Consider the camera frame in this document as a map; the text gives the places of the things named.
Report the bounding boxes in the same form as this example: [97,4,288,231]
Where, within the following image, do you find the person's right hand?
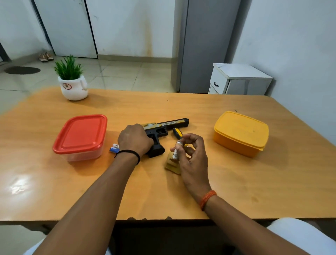
[170,133,212,202]

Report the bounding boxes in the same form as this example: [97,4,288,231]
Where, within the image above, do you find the person's left hand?
[117,123,154,160]

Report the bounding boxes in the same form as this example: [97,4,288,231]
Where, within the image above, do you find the black and yellow toy gun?
[140,118,189,158]

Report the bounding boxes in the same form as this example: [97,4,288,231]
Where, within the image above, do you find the person's right forearm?
[203,196,311,255]

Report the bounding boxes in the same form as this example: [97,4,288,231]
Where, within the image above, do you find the person's left forearm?
[33,154,139,255]

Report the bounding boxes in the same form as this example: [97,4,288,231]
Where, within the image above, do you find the tan plastic battery cover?
[164,154,182,174]

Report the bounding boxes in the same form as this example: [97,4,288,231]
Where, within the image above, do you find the black wrist band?
[114,149,141,166]

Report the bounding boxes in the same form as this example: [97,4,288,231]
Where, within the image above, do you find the yellow and black screwdriver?
[172,128,188,147]

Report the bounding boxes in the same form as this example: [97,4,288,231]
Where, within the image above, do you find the orange wrist thread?
[199,190,218,211]

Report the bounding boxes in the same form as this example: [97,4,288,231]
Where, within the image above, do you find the yellow lidded container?
[213,111,270,158]

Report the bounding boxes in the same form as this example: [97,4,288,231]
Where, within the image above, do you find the clear container with red lid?
[53,114,108,162]

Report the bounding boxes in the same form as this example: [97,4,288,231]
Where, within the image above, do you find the green plant in white pot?
[54,55,89,101]

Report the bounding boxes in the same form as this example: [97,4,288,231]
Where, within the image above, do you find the white bedside cabinet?
[208,63,274,96]

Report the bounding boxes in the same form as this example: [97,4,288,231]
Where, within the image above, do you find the grey metal cabinet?
[171,0,241,94]

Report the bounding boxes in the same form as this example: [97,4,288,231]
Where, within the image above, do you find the white door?
[31,0,99,59]

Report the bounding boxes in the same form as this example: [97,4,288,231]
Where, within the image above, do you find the person's right leg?
[266,218,336,255]

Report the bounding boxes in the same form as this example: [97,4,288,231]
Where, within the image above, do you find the dark oval doormat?
[4,66,41,75]

